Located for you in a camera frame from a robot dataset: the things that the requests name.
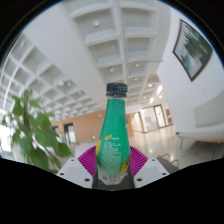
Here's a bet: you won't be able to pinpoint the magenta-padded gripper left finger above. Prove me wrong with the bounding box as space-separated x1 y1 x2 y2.
56 145 114 191

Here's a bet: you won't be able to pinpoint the green leafy potted plant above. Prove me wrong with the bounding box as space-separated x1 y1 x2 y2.
1 87 73 175

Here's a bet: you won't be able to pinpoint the dark framed landscape picture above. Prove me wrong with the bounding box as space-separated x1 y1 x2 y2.
172 18 214 82

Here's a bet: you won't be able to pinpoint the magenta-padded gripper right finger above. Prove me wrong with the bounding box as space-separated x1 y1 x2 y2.
113 145 170 191

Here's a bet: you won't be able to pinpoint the green plastic drink bottle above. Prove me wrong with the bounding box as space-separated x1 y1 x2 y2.
94 82 132 186

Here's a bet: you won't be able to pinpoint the round ceiling lights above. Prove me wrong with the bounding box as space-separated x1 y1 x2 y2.
54 19 158 102

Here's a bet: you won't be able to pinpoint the dark framed glass door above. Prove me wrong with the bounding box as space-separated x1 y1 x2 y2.
140 104 167 133

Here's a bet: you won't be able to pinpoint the wooden double door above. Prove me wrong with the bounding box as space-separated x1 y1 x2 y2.
126 113 135 137

